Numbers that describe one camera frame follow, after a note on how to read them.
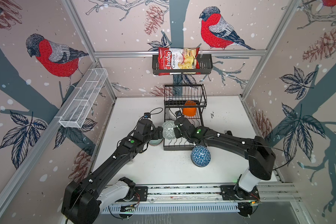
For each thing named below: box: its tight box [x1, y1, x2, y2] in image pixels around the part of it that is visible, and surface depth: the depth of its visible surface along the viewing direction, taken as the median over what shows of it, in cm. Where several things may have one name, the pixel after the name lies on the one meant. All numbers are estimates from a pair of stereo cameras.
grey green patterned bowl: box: [161, 120, 177, 140], surface depth 87 cm
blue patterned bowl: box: [190, 145, 212, 168], surface depth 83 cm
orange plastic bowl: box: [182, 100, 197, 117], surface depth 108 cm
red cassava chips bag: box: [157, 47, 201, 76], surface depth 90 cm
